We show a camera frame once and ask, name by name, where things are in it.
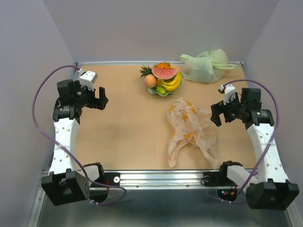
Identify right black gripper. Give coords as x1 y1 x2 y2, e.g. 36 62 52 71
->
210 92 246 126

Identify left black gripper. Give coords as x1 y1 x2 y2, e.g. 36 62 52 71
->
75 80 108 110

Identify banana print plastic bag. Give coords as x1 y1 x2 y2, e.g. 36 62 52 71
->
167 98 222 169

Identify fake banana bunch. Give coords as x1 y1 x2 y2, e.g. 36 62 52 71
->
157 73 181 92

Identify fake peach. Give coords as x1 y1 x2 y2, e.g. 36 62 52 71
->
144 74 157 88

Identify fake pineapple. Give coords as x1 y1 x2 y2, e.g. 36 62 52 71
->
140 61 178 79

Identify fake watermelon slice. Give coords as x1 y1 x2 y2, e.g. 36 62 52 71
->
151 67 178 80

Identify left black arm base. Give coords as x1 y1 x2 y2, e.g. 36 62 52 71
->
84 162 121 203

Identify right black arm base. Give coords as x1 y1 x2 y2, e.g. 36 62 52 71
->
200 161 245 204

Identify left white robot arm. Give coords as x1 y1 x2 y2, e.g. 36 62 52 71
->
41 79 108 206

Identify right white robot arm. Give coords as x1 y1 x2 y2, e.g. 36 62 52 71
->
211 84 299 210

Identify tied green plastic bag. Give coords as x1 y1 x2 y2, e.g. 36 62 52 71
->
180 49 237 84

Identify fake green lime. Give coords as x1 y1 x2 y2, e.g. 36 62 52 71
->
156 86 162 95

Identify light green fruit plate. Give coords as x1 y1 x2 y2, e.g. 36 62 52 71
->
147 86 178 97

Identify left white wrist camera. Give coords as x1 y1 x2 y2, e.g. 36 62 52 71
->
77 68 98 91

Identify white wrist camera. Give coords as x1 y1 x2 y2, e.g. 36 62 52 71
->
218 84 236 105
77 68 98 91

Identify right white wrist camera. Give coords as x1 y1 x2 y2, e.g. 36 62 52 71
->
218 84 236 105

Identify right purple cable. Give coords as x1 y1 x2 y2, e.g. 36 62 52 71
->
221 79 279 204

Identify purple cable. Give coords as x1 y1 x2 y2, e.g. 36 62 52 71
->
32 65 127 206
221 79 279 204

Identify aluminium front rail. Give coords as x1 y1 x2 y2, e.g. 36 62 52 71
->
39 169 292 190

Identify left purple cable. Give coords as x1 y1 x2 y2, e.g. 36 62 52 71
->
32 65 127 206

